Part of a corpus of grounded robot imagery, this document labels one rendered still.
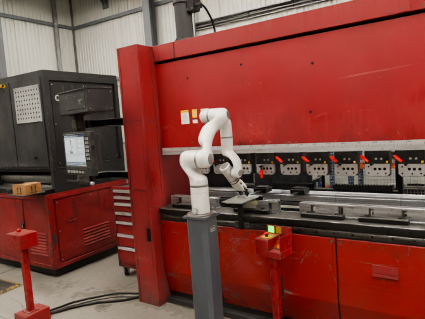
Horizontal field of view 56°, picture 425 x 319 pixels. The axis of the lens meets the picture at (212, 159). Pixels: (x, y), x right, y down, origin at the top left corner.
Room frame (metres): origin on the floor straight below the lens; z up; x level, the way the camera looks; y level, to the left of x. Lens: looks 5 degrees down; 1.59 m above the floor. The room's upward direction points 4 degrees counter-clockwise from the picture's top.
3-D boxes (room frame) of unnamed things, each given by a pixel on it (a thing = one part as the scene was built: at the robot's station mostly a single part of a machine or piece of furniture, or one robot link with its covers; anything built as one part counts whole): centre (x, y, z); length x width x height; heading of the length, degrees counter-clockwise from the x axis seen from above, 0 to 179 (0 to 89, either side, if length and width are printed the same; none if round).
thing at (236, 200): (3.00, -0.19, 1.00); 0.26 x 0.18 x 0.01; 145
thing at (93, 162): (3.32, 1.08, 1.42); 0.45 x 0.12 x 0.36; 46
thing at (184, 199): (3.43, 0.18, 0.92); 0.50 x 0.06 x 0.10; 55
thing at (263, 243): (2.67, -0.38, 0.75); 0.20 x 0.16 x 0.18; 48
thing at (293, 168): (2.90, -0.58, 1.26); 0.15 x 0.09 x 0.17; 55
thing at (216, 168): (3.24, -0.09, 1.26); 0.15 x 0.09 x 0.17; 55
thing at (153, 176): (3.82, 0.43, 1.15); 0.85 x 0.25 x 2.30; 145
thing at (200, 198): (2.57, 0.10, 1.09); 0.19 x 0.19 x 0.18
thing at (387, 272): (2.40, -1.03, 0.58); 0.15 x 0.02 x 0.07; 55
